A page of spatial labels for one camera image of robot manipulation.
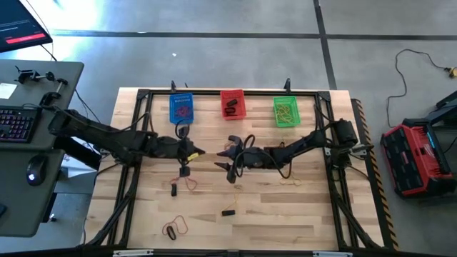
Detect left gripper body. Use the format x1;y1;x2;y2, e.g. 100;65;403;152
155;137;196;161

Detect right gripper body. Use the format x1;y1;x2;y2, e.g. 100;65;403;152
237;146;278;171

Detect blue plastic basket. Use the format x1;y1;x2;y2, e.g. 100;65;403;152
169;92;195;125

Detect red plastic basket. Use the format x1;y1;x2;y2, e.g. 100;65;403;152
219;89;247;121

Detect green plastic basket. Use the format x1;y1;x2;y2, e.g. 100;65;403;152
273;95;301;129

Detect white paper sheet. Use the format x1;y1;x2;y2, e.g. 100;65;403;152
59;128;105;179

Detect black desk support bar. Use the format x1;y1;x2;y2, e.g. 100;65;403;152
53;135;103;171

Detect yellow black hazard strip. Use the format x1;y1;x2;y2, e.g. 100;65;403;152
351;98;400;251

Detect black desk clamp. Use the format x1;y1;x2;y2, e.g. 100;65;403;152
38;77;69;108
14;65;56;85

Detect black computer mouse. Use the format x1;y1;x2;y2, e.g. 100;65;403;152
25;156;47;187

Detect dark grey desk top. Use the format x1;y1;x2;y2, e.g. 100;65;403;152
0;59;85;151
0;148;67;238

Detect red and black toolbox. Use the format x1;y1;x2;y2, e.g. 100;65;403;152
379;119;457;199

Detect black keyboard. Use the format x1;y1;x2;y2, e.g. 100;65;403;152
0;105;43;144

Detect pale sticky note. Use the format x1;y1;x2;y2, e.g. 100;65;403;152
0;82;18;101

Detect black screen with red bar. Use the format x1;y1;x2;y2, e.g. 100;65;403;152
0;0;54;54

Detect black floor stand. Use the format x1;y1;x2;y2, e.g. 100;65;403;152
423;89;457;126

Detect black aluminium table frame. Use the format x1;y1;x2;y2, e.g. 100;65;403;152
80;87;385;251

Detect white metal bracket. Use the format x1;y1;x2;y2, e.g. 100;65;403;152
312;251;353;257
112;248;155;257

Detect black floor cable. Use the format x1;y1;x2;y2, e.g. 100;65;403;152
386;48;457;129

